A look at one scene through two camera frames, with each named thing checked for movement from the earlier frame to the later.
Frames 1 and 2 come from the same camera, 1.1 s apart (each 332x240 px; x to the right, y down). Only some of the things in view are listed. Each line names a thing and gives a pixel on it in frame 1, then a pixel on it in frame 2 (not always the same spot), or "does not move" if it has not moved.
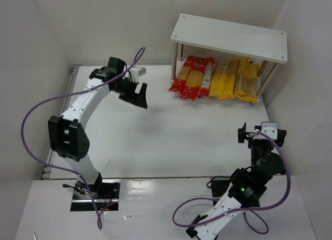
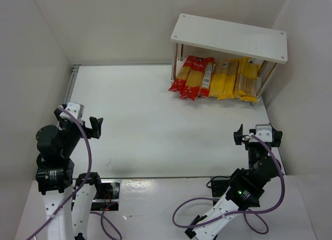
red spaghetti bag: [193, 85] does not move
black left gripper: [127, 88] -> [84, 126]
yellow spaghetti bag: [230, 79] does not move
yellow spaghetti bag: [251, 83] does not move
